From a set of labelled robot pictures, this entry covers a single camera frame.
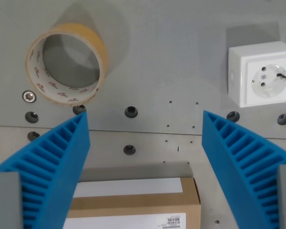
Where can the brown packing tape roll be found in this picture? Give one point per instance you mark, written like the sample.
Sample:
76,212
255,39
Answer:
62,64

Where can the silver hex bolt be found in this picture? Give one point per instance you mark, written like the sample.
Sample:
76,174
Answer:
29,96

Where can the brown cardboard box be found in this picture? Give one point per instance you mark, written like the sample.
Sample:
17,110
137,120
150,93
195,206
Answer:
138,202

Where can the white wall socket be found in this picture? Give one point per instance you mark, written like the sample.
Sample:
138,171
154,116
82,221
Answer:
262,74

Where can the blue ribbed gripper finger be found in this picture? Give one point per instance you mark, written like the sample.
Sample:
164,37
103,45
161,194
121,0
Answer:
240,157
54,167

